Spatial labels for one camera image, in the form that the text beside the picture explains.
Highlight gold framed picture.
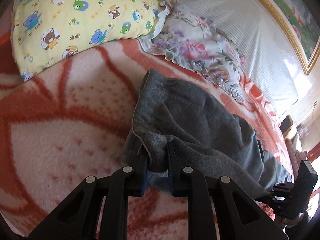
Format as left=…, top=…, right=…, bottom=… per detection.
left=257, top=0, right=319, bottom=75

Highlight pink striped bedding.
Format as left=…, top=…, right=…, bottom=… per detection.
left=285, top=138, right=308, bottom=180

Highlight person's right hand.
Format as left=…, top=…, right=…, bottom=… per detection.
left=274, top=212, right=309, bottom=229

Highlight floral ruffled pillow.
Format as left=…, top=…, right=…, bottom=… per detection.
left=139, top=2, right=246, bottom=103

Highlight white striped mattress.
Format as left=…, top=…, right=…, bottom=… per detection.
left=178, top=0, right=313, bottom=122

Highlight grey fleece pants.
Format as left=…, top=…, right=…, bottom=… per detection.
left=121, top=69, right=292, bottom=198

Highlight yellow cartoon print pillow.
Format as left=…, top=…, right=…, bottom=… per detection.
left=11, top=0, right=168, bottom=81

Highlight orange white floral blanket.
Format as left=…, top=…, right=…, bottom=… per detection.
left=1, top=33, right=291, bottom=236

